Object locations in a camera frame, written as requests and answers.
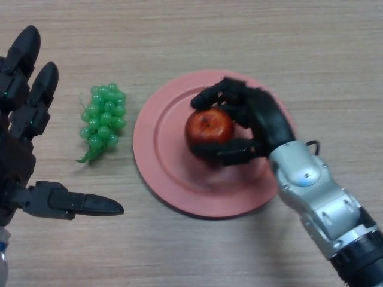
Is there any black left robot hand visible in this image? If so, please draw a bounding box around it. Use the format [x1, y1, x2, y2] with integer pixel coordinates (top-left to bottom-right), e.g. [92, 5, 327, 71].
[0, 25, 125, 227]

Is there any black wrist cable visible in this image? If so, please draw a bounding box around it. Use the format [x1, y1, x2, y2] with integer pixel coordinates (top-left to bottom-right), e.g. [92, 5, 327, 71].
[305, 139, 320, 155]

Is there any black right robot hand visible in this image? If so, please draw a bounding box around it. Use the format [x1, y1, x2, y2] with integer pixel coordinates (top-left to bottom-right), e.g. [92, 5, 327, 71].
[190, 77, 297, 167]

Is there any red apple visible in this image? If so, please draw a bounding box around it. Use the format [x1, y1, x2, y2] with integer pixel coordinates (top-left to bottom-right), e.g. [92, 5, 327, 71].
[184, 107, 235, 147]

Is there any pink round plate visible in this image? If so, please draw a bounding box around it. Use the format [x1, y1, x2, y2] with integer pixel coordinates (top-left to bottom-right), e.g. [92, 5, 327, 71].
[133, 70, 297, 221]

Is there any green grape bunch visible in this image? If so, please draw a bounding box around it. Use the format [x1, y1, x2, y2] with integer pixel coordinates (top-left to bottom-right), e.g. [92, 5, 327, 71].
[75, 83, 127, 164]

